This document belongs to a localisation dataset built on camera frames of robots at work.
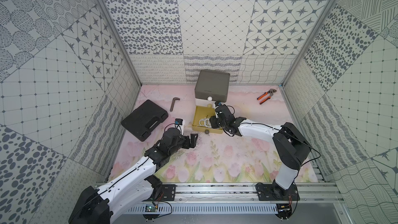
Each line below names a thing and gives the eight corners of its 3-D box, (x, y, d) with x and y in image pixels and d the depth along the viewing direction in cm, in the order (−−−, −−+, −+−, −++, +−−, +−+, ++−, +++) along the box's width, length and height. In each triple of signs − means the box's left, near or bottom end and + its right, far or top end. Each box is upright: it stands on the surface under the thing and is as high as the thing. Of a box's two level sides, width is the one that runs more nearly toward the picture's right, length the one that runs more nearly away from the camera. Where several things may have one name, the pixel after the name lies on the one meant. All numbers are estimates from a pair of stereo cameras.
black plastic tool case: (123, 126, 99) (119, 122, 94) (150, 103, 111) (148, 98, 107) (143, 142, 92) (140, 138, 88) (169, 115, 105) (167, 111, 100)
